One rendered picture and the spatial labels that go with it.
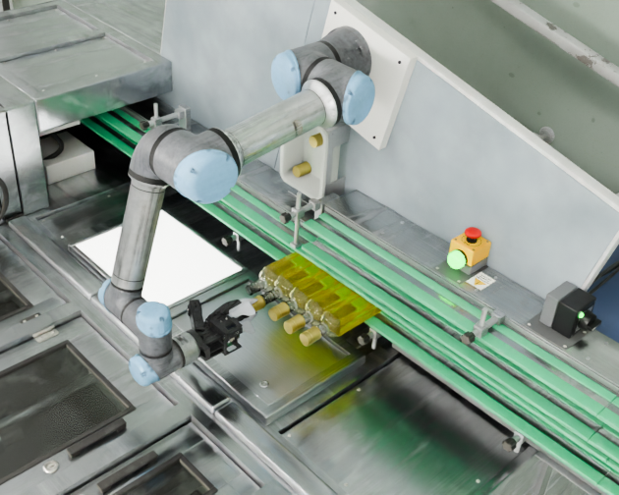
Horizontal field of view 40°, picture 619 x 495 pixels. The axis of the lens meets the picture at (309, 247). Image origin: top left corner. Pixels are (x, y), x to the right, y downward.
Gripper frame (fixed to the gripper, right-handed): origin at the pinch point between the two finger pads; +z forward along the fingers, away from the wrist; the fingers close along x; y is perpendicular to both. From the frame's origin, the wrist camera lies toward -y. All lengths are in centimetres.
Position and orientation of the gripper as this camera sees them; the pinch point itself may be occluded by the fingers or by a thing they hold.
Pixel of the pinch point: (251, 306)
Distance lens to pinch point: 212.9
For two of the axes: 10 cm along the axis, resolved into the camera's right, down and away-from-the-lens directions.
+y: 6.8, 4.7, -5.7
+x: 0.7, -8.1, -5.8
